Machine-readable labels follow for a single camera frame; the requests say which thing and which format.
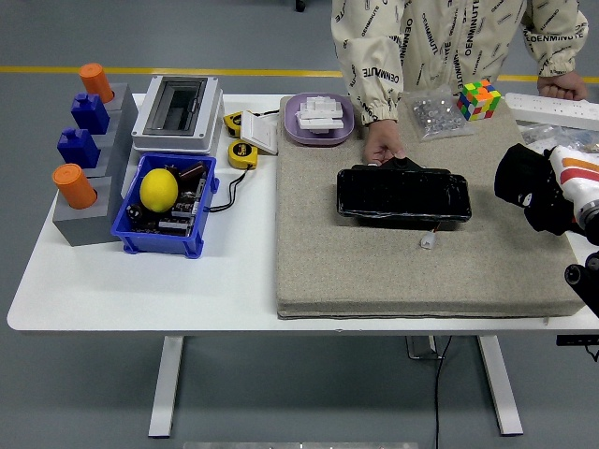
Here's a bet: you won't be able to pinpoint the person's left hand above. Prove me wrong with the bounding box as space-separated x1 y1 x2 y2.
536 71 590 102

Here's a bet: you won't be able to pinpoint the person's right hand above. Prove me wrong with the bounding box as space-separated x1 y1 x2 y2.
362 119 407 167

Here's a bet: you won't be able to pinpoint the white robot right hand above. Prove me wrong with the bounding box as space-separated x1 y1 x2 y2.
514 144 599 225

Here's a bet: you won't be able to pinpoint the black rag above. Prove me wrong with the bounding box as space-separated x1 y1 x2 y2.
494 143 586 239

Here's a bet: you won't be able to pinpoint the black glossy panel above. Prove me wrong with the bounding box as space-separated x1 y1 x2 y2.
336 156 473 231

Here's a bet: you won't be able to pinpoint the white power strip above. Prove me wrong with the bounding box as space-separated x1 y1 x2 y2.
504 92 599 132

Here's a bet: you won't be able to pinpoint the clear bags of small parts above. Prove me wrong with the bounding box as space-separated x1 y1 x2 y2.
518 122 599 153

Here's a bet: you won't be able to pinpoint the clear bag of metal nuts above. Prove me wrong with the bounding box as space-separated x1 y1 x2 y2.
402 86 476 143

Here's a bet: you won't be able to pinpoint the stack of white switches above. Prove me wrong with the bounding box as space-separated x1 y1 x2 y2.
294 94 345 135

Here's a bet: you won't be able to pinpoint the colourful puzzle cube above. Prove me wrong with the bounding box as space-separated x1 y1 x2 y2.
456 79 503 123

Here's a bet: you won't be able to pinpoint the purple tray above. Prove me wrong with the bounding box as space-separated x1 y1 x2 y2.
284 92 356 148

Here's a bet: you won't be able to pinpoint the person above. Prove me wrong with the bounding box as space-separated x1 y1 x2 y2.
330 0 592 126

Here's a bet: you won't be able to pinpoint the grey-brown mat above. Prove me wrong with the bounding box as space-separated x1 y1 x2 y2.
274 94 589 322

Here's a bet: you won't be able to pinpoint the yellow tape measure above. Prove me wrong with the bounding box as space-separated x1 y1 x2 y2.
227 138 259 169
223 110 246 138

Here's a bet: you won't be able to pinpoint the black table control box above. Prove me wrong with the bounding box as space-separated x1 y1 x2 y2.
555 334 599 349

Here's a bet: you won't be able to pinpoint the brown cylindrical capacitor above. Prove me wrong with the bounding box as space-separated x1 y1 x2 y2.
179 160 210 182

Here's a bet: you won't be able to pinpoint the dark circuit board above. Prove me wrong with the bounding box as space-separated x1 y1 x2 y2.
126 175 210 235

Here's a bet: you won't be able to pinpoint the white table leg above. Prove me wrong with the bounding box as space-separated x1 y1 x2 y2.
476 335 524 437
148 335 184 440

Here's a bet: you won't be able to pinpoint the yellow lemon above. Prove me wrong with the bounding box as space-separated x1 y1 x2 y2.
139 167 180 214

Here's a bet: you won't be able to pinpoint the blue plastic bin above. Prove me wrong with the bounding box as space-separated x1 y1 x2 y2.
110 152 220 259

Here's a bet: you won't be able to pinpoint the grey stepped block holder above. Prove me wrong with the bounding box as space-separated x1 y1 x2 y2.
51 82 140 248

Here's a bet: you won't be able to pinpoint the orange cylinder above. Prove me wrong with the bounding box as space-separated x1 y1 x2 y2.
51 163 98 210
78 63 116 104

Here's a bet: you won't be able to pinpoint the blue notched block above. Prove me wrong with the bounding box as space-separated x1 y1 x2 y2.
69 92 111 136
56 127 102 169

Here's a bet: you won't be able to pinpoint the white wall switch plate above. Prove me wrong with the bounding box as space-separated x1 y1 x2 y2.
239 111 281 156

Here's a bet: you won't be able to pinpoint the thin black cable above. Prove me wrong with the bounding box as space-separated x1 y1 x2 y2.
204 167 250 214

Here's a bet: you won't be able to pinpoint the grey electrical enclosure box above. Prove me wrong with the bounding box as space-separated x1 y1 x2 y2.
130 75 225 156

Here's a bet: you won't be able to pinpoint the metal bracket under table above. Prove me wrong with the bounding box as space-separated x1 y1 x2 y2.
405 335 445 361

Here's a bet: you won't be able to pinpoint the black floor cable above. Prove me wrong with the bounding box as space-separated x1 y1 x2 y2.
433 335 454 449

